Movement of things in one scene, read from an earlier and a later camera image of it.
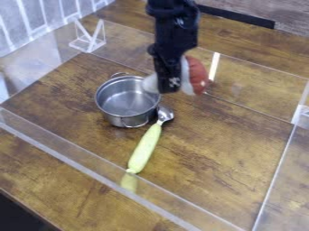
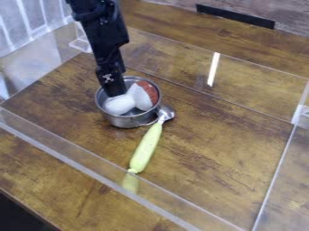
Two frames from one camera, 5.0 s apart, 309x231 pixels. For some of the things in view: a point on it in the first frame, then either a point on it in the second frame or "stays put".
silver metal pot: [126, 101] stays put
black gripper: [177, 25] -> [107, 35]
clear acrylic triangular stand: [87, 43] stays put
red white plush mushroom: [193, 78] -> [141, 97]
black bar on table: [236, 15] stays put
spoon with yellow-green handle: [147, 144] stays put
